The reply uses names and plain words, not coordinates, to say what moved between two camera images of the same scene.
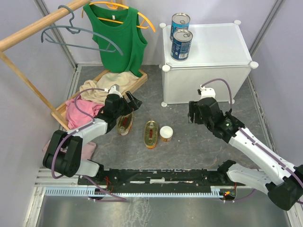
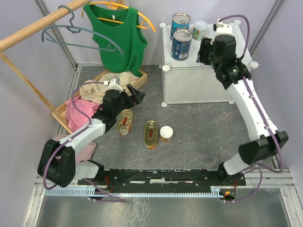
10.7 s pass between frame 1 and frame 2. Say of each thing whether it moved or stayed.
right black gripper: moved
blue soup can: stayed
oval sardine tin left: stayed
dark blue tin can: stayed
